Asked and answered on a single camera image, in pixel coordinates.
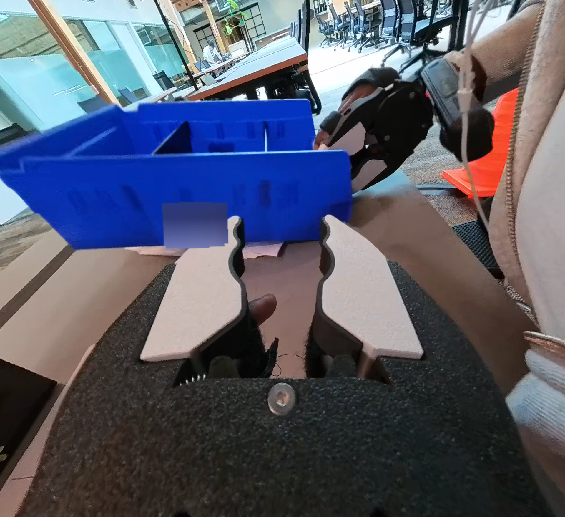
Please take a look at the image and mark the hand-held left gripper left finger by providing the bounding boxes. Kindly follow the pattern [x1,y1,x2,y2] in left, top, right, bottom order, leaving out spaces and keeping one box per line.
[140,216,247,372]

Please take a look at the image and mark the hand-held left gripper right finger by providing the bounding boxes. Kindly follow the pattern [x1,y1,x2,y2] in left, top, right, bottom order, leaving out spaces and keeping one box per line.
[315,215,424,376]

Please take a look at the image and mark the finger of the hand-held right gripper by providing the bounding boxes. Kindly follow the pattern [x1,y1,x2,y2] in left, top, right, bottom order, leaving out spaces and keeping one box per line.
[352,158,390,192]
[329,122,368,152]

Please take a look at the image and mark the blue plastic storage bin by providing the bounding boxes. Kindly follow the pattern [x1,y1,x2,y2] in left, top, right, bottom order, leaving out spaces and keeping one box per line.
[0,99,354,250]

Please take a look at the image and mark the person's right forearm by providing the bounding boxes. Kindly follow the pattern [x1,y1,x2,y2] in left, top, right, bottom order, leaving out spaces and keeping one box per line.
[443,0,550,105]

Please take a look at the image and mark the beige desk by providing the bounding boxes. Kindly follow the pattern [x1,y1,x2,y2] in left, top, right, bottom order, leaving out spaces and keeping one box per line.
[0,170,537,517]

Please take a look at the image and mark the person's right hand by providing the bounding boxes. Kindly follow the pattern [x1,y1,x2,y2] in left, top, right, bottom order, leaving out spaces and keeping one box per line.
[314,67,400,151]

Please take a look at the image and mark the person's left hand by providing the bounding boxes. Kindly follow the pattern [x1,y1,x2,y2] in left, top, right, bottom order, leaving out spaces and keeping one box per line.
[240,294,279,378]

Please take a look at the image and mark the white papers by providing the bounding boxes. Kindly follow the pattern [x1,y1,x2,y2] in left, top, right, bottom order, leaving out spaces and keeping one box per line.
[126,241,285,259]

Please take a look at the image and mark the orange traffic cone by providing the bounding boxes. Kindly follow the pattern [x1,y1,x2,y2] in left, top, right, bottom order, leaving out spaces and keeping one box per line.
[441,88,519,199]

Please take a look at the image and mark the row of black office chairs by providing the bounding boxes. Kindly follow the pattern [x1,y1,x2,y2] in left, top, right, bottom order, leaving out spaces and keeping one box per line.
[313,0,460,68]

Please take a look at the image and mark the black floor mat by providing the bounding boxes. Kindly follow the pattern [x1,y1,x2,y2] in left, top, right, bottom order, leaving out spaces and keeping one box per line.
[452,220,505,279]

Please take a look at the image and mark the black monitor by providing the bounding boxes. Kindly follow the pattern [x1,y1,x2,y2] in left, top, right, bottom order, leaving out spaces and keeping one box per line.
[301,0,312,56]

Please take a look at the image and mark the person's beige hoodie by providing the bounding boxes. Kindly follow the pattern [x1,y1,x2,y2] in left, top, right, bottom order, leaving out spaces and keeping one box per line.
[486,0,565,517]

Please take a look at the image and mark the green potted plant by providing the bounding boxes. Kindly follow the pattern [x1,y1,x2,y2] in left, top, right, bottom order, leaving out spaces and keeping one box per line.
[220,0,249,37]

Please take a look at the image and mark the black box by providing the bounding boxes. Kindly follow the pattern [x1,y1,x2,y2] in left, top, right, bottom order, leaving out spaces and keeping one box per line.
[0,358,58,475]

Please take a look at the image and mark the thin black pole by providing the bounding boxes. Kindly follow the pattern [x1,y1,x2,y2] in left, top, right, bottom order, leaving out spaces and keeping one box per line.
[131,0,188,82]

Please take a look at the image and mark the frosted glass partition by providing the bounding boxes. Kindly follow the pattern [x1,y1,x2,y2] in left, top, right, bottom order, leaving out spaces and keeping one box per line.
[0,14,188,107]

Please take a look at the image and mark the white cable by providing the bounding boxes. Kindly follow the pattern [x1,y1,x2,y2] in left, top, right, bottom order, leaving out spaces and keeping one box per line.
[457,0,530,228]

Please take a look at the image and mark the wooden post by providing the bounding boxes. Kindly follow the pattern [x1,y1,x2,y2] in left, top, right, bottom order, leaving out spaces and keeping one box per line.
[0,0,121,106]

